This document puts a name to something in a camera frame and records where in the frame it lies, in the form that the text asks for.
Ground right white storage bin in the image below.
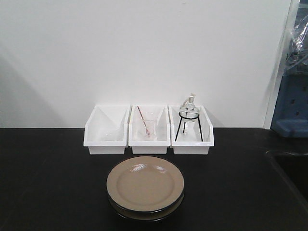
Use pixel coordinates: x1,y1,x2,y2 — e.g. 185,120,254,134
168,105,214,154

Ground black wire tripod stand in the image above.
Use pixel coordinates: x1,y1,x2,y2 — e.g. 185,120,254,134
174,112,204,141

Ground beige round plate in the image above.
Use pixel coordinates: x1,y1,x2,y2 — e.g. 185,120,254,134
107,187,185,220
106,156,184,213

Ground left white storage bin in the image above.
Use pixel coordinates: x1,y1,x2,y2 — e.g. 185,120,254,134
83,105,130,154

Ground black lab sink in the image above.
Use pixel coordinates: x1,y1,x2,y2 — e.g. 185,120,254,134
265,150,308,210

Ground plastic bag of pegs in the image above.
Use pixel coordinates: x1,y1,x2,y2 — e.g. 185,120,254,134
285,14,308,74

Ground grey blue drying pegboard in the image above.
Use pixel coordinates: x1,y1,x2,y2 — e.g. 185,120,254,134
271,0,308,138

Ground middle white storage bin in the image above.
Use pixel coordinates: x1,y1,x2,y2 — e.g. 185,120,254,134
128,105,171,154

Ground clear glass beaker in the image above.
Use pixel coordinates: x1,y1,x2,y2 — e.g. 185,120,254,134
136,113,156,141

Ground white storage bin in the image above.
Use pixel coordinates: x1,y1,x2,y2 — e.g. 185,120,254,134
83,105,130,154
128,105,171,154
168,105,214,154

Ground glass alcohol lamp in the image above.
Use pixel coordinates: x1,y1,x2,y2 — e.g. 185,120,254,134
179,93,200,122

